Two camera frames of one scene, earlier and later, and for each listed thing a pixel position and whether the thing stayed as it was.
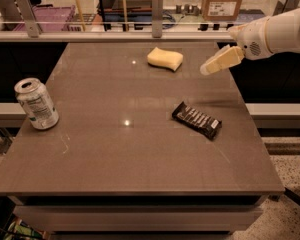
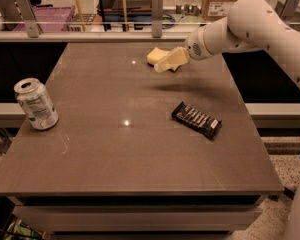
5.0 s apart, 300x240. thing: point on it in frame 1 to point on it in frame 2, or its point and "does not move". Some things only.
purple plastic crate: (51, 18) does not move
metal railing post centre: (157, 15) does not move
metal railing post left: (27, 13) does not move
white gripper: (251, 41) to (195, 47)
